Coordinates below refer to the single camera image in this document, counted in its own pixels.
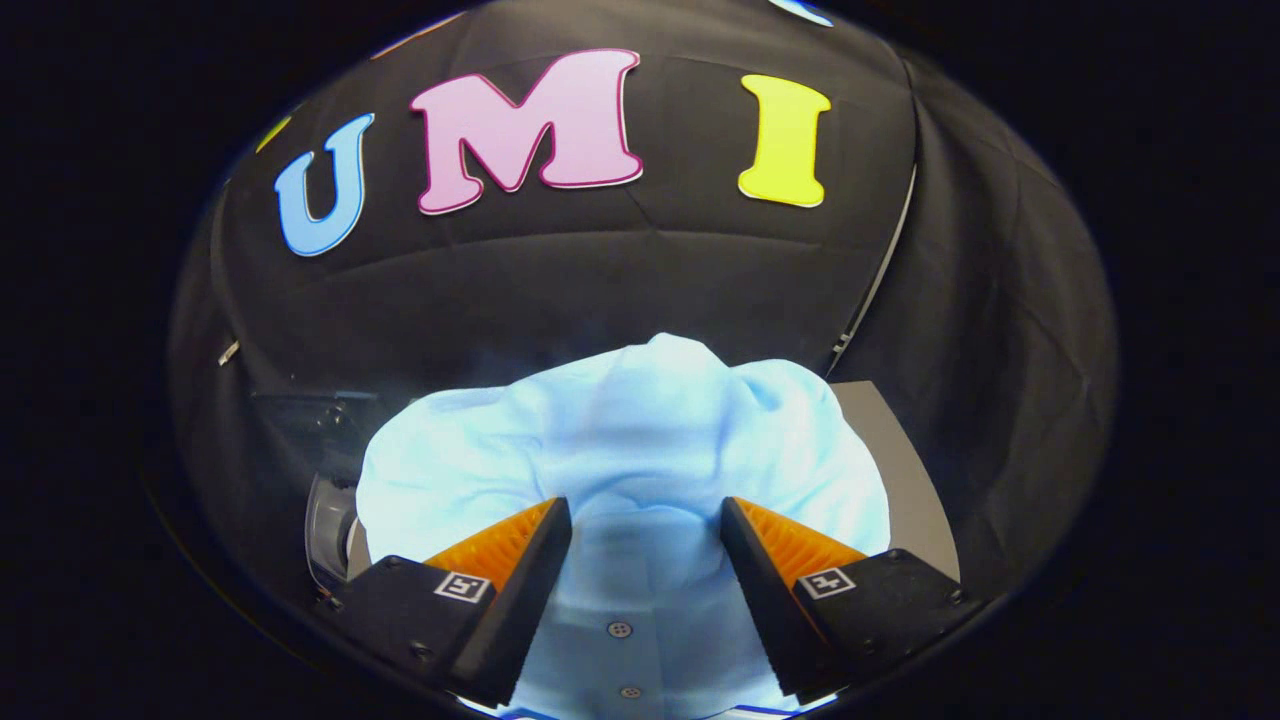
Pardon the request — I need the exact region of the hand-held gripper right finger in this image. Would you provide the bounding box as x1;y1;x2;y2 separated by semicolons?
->
719;496;988;699

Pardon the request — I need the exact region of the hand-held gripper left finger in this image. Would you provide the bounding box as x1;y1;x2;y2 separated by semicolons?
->
328;496;574;709

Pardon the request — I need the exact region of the grey washing machine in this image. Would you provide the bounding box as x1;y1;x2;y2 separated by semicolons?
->
250;380;963;720

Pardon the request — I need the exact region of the light blue shirt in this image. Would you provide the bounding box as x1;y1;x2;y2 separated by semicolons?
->
355;333;892;720

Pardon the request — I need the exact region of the black backdrop cloth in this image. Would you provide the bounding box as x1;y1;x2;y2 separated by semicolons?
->
168;0;1117;601

